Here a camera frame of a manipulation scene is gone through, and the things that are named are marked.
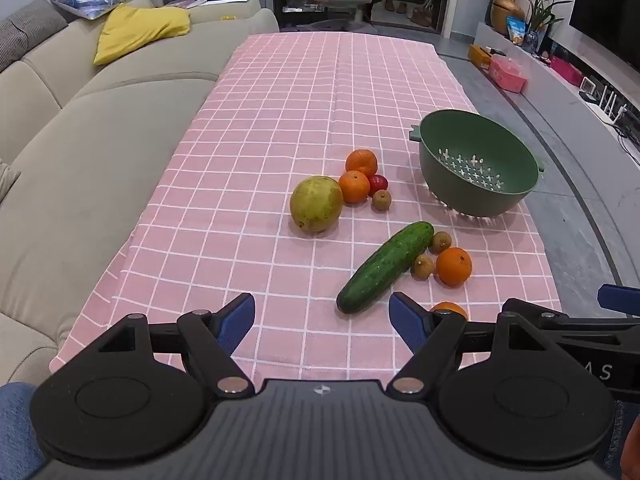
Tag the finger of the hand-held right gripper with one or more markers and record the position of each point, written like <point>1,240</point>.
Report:
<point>575,321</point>
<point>620,300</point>

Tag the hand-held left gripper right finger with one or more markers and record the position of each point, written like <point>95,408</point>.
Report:
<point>407,320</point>

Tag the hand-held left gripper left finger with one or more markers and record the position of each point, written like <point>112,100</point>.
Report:
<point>237,317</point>

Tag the orange tangerine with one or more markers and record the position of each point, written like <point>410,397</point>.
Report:
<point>361,162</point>
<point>354,186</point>
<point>454,266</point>
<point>450,307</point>

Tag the brown kiwi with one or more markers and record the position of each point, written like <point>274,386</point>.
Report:
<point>423,266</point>

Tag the green cucumber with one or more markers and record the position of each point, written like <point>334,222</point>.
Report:
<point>385,266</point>

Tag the brown longan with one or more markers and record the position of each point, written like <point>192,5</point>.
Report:
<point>440,241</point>
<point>381,199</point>

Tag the yellow-green pear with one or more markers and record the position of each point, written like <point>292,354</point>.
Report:
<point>316,204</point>

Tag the green plastic colander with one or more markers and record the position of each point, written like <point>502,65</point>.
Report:
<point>475,165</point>

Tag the person's right leg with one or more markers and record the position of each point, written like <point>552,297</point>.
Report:
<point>617,435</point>

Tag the person's leg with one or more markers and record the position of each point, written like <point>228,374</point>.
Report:
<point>617,435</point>
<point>15,425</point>

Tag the small red tomato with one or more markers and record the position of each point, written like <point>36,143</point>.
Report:
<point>379,183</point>

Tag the pink checked tablecloth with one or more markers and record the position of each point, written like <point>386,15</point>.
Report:
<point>280,135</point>

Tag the white router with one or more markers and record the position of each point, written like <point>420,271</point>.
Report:
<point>607,102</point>

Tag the beige sofa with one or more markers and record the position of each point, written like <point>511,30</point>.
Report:
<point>100,160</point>

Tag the white television console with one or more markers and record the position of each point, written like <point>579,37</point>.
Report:
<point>565,90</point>

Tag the red box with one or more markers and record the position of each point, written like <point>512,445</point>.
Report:
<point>567,69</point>

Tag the person's left leg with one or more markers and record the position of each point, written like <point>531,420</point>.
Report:
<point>15,425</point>

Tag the pink storage box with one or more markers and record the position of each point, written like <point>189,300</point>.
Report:
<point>507,74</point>

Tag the orange cardboard box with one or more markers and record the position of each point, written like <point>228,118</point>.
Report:
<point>481,55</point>

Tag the black television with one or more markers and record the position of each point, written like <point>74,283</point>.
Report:
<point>610,10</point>

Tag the blue snack bag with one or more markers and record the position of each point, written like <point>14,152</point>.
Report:
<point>517,28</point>

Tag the green potted plant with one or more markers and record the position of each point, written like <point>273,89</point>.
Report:
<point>542,10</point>

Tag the yellow pillow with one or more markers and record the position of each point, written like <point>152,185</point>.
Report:
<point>140,30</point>

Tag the brown bag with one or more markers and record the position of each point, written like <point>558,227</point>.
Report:
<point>421,16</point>

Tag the gold vase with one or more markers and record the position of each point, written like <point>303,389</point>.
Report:
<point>505,12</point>

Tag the grey striped cushion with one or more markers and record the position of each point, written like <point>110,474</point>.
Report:
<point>25,30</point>

